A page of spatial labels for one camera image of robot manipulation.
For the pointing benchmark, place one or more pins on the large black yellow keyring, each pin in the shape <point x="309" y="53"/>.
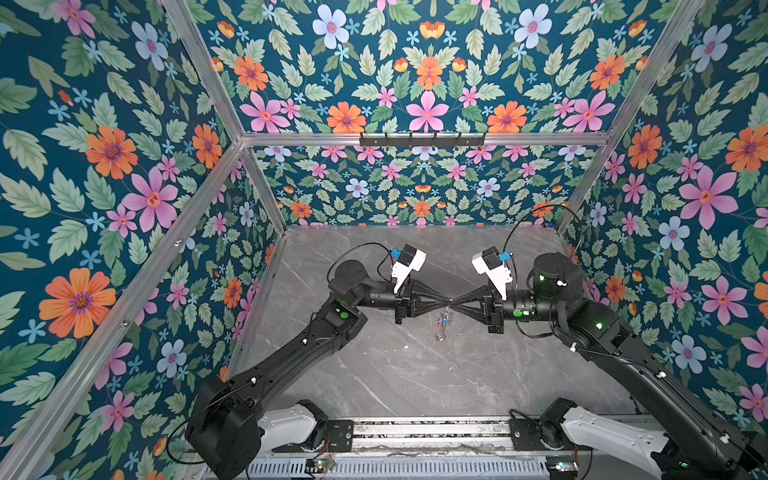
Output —
<point x="444" y="321"/>

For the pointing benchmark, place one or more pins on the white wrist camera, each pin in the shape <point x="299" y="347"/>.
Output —
<point x="406" y="260"/>
<point x="494" y="264"/>

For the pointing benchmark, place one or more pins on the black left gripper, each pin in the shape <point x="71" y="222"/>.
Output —
<point x="403" y="300"/>

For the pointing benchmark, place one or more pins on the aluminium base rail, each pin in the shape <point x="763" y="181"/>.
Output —
<point x="438" y="436"/>

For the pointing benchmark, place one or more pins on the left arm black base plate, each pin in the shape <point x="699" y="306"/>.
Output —
<point x="331" y="435"/>

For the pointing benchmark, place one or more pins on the white ventilation grille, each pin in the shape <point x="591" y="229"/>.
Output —
<point x="397" y="468"/>

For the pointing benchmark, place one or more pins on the black wall hook rack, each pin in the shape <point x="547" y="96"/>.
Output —
<point x="409" y="140"/>

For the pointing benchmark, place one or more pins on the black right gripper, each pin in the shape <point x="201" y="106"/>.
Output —
<point x="492" y="312"/>

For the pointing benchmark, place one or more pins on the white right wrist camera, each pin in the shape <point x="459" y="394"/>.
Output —
<point x="494" y="264"/>

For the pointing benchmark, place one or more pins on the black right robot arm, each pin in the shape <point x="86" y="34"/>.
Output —
<point x="692" y="442"/>

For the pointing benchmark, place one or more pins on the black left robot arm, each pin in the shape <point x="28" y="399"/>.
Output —
<point x="223" y="428"/>

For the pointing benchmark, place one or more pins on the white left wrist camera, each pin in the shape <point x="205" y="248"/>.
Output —
<point x="406" y="260"/>

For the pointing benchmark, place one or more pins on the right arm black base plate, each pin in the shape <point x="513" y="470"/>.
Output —
<point x="540" y="433"/>

